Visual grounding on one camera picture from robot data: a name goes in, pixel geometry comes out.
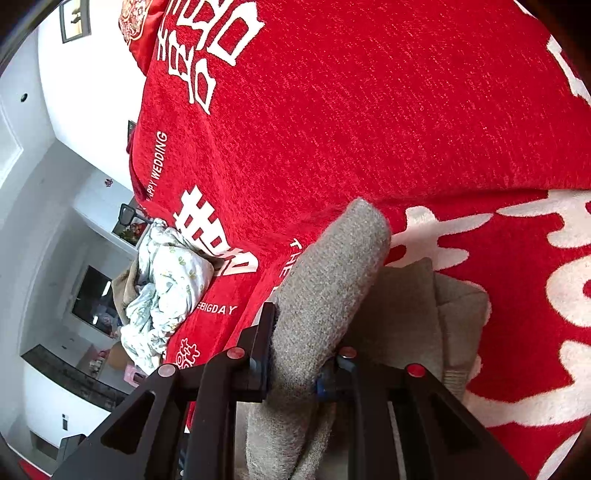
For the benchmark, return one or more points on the red embroidered pillow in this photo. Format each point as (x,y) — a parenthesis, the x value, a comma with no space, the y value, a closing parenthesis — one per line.
(138,27)

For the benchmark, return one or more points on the dark wall screen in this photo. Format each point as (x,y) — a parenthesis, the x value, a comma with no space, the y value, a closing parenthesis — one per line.
(90,295)

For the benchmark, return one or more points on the light blue floral garment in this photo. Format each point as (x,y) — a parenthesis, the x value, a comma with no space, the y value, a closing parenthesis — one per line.
(166,286)

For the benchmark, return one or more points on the brown knit sweater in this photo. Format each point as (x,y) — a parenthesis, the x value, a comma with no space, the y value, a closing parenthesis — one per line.
(332,277)

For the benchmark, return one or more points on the tan cloth garment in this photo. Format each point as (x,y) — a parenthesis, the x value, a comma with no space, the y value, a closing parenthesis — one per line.
(122,290)

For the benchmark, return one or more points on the red printed blanket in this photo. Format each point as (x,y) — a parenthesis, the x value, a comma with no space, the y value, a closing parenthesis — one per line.
(369,115)

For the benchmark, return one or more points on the framed wall picture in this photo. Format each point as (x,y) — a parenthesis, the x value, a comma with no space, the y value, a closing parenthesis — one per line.
(75,21)

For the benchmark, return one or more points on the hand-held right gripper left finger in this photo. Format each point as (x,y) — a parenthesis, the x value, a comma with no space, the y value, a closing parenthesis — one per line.
(261,364)

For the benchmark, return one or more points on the dark stone countertop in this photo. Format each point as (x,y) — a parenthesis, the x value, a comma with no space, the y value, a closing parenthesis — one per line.
(69,376)

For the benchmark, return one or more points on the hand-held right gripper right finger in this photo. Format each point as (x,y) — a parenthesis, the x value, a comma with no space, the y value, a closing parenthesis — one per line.
(327,386)

